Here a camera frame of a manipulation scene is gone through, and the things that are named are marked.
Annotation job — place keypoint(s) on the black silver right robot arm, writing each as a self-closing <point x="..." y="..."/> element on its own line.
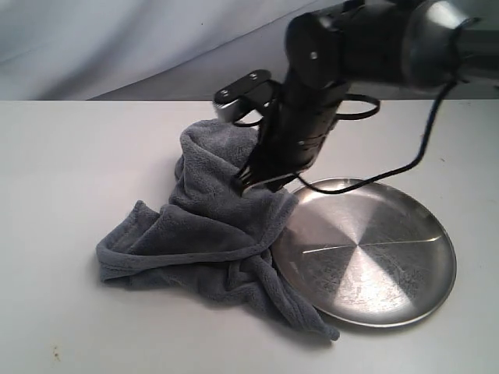
<point x="410" y="44"/>

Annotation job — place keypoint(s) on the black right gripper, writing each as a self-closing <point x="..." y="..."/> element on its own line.
<point x="293" y="137"/>

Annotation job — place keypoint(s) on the white backdrop sheet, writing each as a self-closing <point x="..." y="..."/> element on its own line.
<point x="76" y="50"/>

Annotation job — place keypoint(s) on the grey fleece cloth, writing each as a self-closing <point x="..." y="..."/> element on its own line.
<point x="209" y="240"/>

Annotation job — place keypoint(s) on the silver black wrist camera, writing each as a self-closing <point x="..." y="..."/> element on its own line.
<point x="253" y="92"/>

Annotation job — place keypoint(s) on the round steel plate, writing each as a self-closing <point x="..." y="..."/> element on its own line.
<point x="372" y="257"/>

